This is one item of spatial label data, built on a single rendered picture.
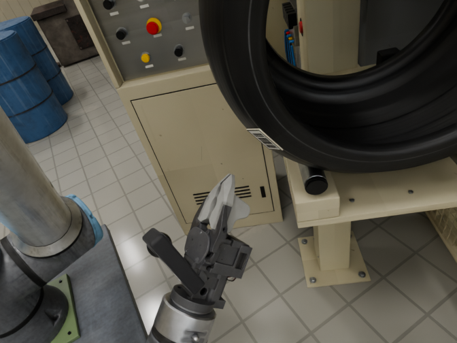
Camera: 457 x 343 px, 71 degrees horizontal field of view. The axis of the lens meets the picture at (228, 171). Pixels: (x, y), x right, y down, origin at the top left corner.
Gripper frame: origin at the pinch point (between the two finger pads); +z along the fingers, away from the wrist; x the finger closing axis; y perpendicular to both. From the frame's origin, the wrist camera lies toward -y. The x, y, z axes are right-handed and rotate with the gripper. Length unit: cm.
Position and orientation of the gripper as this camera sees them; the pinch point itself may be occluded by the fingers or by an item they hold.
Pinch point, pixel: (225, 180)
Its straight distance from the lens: 51.6
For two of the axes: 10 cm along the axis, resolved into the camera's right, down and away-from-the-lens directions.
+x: 5.0, 1.3, -8.6
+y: 7.9, 3.3, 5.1
